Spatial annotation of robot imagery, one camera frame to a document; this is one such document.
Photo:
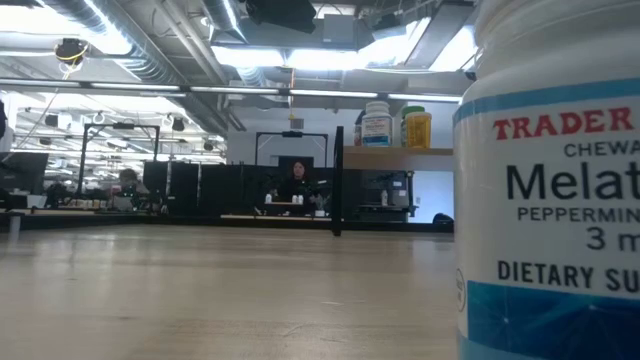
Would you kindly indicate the white melatonin supplement bottle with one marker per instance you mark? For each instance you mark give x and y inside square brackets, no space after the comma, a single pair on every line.
[550,200]
[376,127]

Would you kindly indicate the large amber pill bottle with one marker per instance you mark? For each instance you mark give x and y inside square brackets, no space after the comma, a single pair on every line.
[419,131]

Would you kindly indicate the wooden shelf black side panels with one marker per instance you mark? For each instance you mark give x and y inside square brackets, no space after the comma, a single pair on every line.
[390,159]

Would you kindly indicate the person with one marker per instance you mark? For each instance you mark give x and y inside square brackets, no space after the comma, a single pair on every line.
[129,176]
[298,175]

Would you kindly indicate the wooden background desk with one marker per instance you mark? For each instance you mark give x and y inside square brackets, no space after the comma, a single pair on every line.
[250,217]

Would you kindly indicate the long ceiling light bar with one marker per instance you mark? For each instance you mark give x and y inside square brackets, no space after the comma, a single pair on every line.
[330,93]

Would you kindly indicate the black room divider panels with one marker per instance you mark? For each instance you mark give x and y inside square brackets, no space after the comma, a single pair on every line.
[225,190]

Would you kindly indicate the black computer monitor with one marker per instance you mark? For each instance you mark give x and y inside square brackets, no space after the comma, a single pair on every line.
[22,172]

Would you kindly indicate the black camera rig frame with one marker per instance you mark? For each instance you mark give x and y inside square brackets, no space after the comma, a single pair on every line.
[291,134]
[122,126]

